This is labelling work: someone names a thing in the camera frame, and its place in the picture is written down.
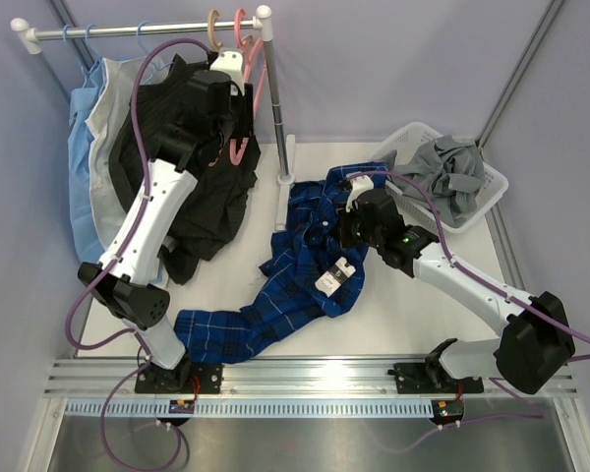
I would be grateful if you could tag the white metal clothes rack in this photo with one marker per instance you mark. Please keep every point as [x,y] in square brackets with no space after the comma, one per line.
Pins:
[31,38]

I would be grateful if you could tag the black garment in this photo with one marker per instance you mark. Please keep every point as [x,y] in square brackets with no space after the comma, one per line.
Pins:
[211,216]

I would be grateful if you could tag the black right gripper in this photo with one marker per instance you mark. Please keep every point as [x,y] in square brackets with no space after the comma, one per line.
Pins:
[342,223]

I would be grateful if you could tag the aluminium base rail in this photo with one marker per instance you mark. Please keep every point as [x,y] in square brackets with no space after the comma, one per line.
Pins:
[264,378]

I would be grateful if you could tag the aluminium frame post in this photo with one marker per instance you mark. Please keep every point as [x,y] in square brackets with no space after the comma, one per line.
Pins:
[525,60]

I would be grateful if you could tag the blue wire hanger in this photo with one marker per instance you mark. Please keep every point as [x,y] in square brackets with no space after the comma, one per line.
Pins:
[155,65]
[96,57]
[69,43]

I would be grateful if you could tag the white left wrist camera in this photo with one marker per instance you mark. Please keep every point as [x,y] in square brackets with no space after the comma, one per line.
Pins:
[231,63]

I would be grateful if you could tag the pink plastic hanger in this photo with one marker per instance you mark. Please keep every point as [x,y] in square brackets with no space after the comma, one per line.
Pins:
[251,48]

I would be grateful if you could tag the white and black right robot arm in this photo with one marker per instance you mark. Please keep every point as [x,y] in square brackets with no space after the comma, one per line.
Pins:
[531,343]

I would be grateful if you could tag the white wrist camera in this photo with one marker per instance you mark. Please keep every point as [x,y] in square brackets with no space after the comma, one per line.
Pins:
[357,185]
[231,63]

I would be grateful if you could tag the white shirt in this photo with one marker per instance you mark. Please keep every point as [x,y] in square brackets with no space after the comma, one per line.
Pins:
[104,124]

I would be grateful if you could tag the beige plastic hanger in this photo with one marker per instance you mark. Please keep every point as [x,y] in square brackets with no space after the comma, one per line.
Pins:
[212,19]

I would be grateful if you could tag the white plastic basket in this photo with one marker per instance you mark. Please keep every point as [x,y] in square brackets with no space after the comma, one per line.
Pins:
[400,147]

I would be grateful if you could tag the blue plaid shirt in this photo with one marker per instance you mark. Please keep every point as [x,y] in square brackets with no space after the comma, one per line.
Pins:
[289,299]

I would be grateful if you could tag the grey shirt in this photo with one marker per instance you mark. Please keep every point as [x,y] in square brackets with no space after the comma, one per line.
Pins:
[451,172]

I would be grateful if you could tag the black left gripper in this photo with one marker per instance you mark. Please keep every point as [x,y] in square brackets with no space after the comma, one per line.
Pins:
[244,105]

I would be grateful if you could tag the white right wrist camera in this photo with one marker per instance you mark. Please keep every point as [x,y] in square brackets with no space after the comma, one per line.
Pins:
[357,185]

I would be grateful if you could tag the light blue cable duct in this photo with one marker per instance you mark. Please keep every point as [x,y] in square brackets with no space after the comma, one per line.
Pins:
[252,408]

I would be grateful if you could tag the light blue shirt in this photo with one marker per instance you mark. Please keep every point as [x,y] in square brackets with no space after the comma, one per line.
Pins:
[83,100]

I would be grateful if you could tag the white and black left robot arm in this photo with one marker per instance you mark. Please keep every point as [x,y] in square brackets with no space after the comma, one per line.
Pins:
[121,279]

